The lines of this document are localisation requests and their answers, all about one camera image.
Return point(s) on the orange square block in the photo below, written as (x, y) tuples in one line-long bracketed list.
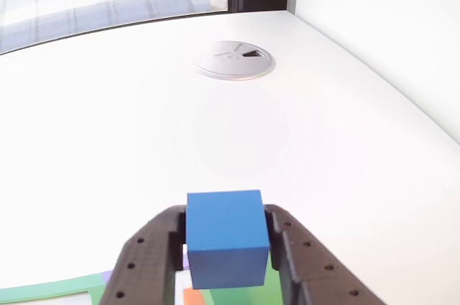
[(193, 298)]

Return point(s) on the green square block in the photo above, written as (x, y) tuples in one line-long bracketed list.
[(244, 296)]

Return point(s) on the small blue cube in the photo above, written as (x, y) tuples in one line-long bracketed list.
[(226, 222)]

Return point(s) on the purple square frame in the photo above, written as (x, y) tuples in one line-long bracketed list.
[(107, 276)]

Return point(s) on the green square frame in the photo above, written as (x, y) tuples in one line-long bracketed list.
[(54, 288)]

